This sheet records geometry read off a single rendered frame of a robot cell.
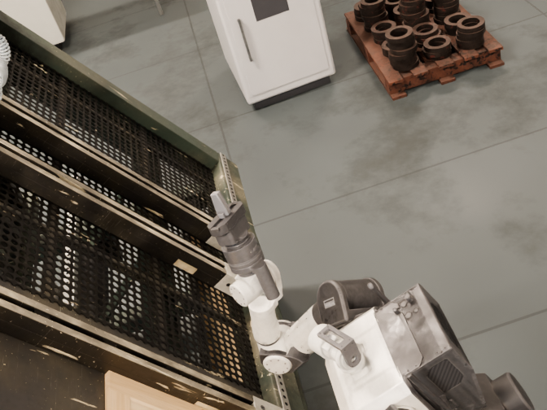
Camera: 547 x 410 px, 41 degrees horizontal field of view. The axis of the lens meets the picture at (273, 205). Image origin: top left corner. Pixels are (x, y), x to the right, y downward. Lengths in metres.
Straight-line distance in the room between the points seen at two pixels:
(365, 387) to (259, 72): 3.57
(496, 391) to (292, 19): 3.40
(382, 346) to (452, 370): 0.16
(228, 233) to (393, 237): 2.23
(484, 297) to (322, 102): 2.06
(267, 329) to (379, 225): 2.11
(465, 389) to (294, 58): 3.59
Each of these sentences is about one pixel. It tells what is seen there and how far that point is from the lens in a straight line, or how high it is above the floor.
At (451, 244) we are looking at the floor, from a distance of 3.78.
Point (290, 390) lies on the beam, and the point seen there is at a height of 0.85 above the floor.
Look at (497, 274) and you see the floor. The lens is 3.62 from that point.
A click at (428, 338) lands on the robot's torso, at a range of 1.60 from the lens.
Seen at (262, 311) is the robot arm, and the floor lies 1.31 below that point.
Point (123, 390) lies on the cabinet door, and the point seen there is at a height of 1.33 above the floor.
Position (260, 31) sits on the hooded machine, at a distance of 4.84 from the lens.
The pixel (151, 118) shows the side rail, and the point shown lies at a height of 1.21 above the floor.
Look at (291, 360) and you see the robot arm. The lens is 1.95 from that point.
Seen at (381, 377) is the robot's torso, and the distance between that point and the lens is 1.61.
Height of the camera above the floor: 2.65
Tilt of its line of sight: 39 degrees down
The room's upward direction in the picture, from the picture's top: 18 degrees counter-clockwise
